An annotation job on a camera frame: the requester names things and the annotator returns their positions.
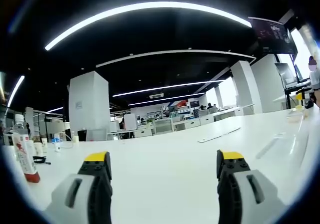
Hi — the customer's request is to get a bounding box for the black cable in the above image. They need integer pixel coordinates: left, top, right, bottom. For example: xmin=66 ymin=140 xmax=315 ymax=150
xmin=32 ymin=155 xmax=52 ymax=165

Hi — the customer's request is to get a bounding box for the computer monitor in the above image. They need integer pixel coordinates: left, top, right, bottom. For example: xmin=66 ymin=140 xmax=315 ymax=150
xmin=274 ymin=62 xmax=299 ymax=89

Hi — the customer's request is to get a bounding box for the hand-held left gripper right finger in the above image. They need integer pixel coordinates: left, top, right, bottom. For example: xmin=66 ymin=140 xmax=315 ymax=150
xmin=216 ymin=149 xmax=286 ymax=224

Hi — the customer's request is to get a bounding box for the long ceiling light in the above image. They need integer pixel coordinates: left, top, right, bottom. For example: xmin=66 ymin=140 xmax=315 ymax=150
xmin=44 ymin=1 xmax=253 ymax=51

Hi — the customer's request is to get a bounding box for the red label drink bottle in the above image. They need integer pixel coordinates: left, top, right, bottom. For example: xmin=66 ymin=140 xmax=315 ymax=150
xmin=11 ymin=131 xmax=41 ymax=183

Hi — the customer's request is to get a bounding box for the white board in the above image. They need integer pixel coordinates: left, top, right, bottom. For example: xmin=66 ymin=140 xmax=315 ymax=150
xmin=123 ymin=113 xmax=138 ymax=131

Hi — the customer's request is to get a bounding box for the flat white strip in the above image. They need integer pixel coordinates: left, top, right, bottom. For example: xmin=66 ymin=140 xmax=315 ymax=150
xmin=197 ymin=127 xmax=242 ymax=144

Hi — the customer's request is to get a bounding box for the white office cabinet row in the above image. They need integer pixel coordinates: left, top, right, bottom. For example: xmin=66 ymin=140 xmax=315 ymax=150
xmin=133 ymin=114 xmax=216 ymax=136

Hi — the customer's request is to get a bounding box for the clear water bottle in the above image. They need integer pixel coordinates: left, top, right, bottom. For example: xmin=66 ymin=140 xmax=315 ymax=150
xmin=12 ymin=113 xmax=29 ymax=136

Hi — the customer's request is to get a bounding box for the white square pillar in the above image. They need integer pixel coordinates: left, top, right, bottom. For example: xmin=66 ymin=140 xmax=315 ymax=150
xmin=68 ymin=70 xmax=111 ymax=142

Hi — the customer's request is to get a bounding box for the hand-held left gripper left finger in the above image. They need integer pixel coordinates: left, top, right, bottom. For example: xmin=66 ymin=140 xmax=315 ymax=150
xmin=43 ymin=151 xmax=113 ymax=224

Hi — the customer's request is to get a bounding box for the small paper cup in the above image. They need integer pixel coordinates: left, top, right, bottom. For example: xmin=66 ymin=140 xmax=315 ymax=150
xmin=33 ymin=138 xmax=48 ymax=155

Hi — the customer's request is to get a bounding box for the dark wall poster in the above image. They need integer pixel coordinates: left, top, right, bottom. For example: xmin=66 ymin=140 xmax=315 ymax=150
xmin=248 ymin=16 xmax=299 ymax=56

